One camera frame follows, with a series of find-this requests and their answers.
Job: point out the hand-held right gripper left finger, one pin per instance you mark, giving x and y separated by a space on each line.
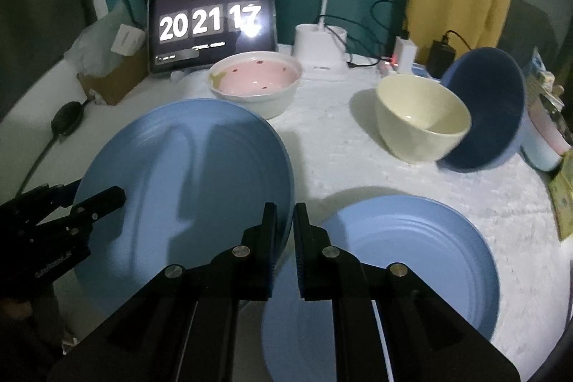
270 256

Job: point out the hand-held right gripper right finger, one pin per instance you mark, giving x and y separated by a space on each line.
300 256

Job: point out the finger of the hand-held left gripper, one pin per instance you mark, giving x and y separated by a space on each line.
107 200
58 192

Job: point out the blue plate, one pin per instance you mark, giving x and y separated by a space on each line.
179 167
403 256

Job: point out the cream bowl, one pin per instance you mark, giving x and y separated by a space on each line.
416 131

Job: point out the pink dotted bowl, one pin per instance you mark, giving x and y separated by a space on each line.
255 80

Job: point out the blue bowl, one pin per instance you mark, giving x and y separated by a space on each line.
488 109

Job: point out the cardboard box with plastic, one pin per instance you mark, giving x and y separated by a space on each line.
92 42

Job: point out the small white box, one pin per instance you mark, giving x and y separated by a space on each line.
127 39

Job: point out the tablet showing clock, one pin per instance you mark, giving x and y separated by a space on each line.
210 24

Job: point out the white power strip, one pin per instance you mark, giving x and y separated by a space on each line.
386 68

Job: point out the white charger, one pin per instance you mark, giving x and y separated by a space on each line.
405 53

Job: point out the black charger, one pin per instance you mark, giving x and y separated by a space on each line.
441 53

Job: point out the pink and white cup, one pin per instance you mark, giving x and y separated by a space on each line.
544 145

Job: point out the yellow tissue packet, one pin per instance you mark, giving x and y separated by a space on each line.
564 203

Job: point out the blue and white packet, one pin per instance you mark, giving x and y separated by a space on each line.
538 62

